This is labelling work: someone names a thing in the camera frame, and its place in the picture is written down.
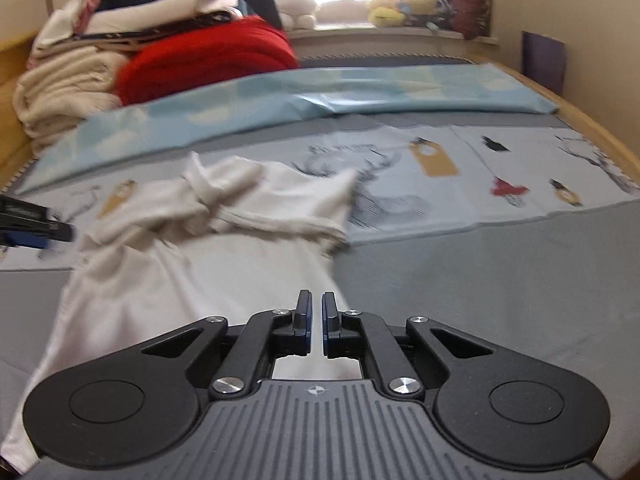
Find white small garment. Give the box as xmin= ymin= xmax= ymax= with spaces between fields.
xmin=0 ymin=150 xmax=359 ymax=470

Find cream folded quilt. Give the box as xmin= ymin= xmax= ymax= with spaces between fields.
xmin=13 ymin=47 xmax=129 ymax=154

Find printed deer pattern sheet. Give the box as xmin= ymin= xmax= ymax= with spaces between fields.
xmin=1 ymin=116 xmax=639 ymax=271

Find white folded bedding stack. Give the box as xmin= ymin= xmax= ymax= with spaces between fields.
xmin=30 ymin=0 xmax=243 ymax=58

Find light blue folded sheet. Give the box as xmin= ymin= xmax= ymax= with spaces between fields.
xmin=17 ymin=64 xmax=557 ymax=194

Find red folded blanket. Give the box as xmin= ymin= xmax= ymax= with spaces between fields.
xmin=115 ymin=16 xmax=299 ymax=106

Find white plush toy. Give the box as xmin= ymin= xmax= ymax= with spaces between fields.
xmin=274 ymin=0 xmax=319 ymax=30

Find yellow plush toys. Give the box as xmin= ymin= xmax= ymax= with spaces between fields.
xmin=368 ymin=0 xmax=439 ymax=28

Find dark red cushion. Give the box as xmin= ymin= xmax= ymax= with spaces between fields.
xmin=450 ymin=0 xmax=492 ymax=40

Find wooden bed frame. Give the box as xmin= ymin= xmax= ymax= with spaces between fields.
xmin=1 ymin=32 xmax=639 ymax=193

